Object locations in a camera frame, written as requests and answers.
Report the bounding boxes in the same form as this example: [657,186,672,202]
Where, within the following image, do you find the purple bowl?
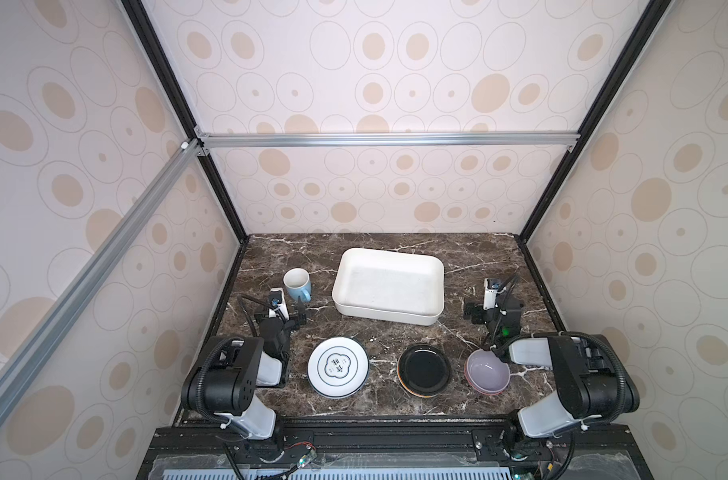
[464,349,510,395]

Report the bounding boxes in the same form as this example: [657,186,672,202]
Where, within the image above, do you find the white plate black line pattern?
[307,337,369,399]

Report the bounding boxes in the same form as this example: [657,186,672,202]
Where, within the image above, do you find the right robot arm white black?
[463,274,641,439]

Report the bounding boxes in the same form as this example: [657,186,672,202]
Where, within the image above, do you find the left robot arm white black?
[180,288,311,441]

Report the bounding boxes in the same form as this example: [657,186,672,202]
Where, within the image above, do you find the white plastic bin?
[332,248,445,326]

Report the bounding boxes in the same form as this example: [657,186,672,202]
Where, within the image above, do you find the blue white mug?
[283,268,312,304]

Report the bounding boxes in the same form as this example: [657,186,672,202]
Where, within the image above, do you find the black plate orange rim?
[397,344,451,398]

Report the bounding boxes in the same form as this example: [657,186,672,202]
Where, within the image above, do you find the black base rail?
[137,415,652,479]

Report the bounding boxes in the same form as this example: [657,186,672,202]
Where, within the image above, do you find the silver aluminium rail back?
[201,131,580,148]

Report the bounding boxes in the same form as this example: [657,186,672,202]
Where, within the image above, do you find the silver aluminium rail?
[201,131,580,148]
[0,138,203,427]

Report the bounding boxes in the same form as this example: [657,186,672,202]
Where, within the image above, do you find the silver aluminium rail left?
[0,138,203,427]

